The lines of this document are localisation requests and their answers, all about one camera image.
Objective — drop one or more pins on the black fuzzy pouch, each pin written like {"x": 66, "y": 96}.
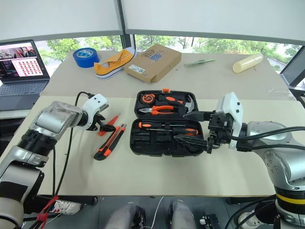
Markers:
{"x": 147, "y": 145}

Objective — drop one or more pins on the white shoe with red print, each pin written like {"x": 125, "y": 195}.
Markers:
{"x": 68, "y": 207}

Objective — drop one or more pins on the black white floor device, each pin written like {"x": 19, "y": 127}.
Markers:
{"x": 209, "y": 221}

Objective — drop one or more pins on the blue tape roll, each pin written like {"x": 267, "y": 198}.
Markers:
{"x": 85, "y": 57}

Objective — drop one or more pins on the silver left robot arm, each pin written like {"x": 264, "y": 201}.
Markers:
{"x": 54, "y": 119}

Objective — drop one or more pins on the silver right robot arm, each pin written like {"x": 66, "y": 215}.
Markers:
{"x": 274, "y": 143}

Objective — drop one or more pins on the dark window frame post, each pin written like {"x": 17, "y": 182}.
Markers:
{"x": 126, "y": 23}

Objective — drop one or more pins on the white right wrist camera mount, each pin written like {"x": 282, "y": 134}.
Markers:
{"x": 232, "y": 107}

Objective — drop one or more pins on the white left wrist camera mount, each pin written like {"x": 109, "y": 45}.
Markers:
{"x": 95, "y": 101}

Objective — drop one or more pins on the dark monitor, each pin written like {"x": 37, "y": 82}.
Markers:
{"x": 294, "y": 69}

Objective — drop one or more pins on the yellow canvas sneaker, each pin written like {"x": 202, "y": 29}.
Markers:
{"x": 112, "y": 66}

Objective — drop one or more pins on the cream plastic cylinder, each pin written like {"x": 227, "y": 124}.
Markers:
{"x": 247, "y": 62}

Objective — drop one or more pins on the red tape strip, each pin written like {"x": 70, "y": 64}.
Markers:
{"x": 46, "y": 211}

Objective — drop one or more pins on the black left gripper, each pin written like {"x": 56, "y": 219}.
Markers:
{"x": 96, "y": 122}

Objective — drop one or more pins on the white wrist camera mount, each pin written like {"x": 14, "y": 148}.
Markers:
{"x": 95, "y": 101}
{"x": 232, "y": 107}

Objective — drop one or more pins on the black table foot bar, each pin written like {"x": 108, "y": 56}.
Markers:
{"x": 83, "y": 200}

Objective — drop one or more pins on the open laptop computer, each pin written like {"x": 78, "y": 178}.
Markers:
{"x": 21, "y": 71}

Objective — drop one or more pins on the green plastic tool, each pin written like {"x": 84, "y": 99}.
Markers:
{"x": 199, "y": 62}

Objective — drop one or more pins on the white roller blind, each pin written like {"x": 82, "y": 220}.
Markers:
{"x": 214, "y": 19}
{"x": 59, "y": 16}

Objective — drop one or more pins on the black orange utility knife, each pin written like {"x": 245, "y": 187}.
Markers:
{"x": 110, "y": 143}

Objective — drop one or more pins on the black orange tape measure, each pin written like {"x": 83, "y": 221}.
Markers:
{"x": 147, "y": 98}

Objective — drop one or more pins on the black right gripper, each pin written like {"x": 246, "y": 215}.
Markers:
{"x": 219, "y": 128}

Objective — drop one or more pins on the grey rounded shape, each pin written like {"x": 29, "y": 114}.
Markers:
{"x": 182, "y": 214}
{"x": 124, "y": 215}

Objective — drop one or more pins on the plain white shoe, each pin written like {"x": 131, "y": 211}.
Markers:
{"x": 247, "y": 219}

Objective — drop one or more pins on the flat brown cardboard box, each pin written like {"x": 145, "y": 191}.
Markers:
{"x": 152, "y": 64}

